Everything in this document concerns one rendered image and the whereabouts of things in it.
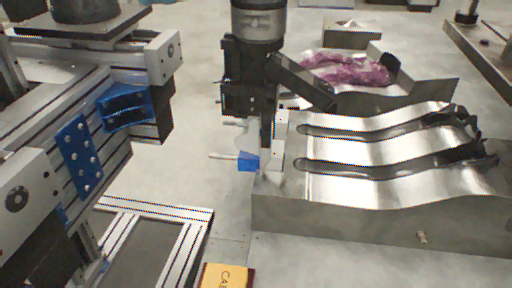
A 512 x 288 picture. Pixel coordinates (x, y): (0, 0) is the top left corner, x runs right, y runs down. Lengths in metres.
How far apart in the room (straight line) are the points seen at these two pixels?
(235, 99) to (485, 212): 0.40
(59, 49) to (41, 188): 0.46
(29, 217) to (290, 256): 0.38
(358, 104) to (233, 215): 0.42
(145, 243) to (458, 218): 1.08
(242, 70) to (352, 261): 0.34
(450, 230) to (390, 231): 0.09
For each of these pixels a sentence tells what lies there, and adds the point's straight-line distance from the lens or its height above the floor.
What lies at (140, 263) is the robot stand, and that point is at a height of 0.21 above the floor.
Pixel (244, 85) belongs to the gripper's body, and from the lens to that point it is 0.50.
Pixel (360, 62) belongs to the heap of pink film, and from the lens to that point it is 0.97.
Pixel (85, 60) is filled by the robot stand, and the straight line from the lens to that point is 0.92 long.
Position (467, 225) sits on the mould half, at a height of 0.87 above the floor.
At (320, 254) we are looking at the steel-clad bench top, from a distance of 0.60.
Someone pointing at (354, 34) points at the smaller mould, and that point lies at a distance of 1.32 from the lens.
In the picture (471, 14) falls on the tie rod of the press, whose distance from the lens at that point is 1.86.
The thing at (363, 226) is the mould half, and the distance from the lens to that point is 0.59.
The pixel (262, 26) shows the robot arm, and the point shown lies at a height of 1.14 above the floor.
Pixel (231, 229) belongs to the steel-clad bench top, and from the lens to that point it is 0.62.
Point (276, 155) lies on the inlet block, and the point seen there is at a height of 0.92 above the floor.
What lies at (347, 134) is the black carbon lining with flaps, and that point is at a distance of 0.71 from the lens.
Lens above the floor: 1.28
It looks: 37 degrees down
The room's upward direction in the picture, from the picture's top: straight up
